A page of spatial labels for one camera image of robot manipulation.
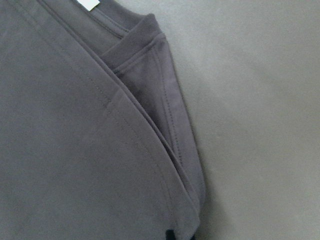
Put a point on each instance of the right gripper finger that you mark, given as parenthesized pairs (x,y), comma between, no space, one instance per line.
(170,234)

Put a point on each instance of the dark brown t-shirt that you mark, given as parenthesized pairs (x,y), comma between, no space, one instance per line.
(95,139)

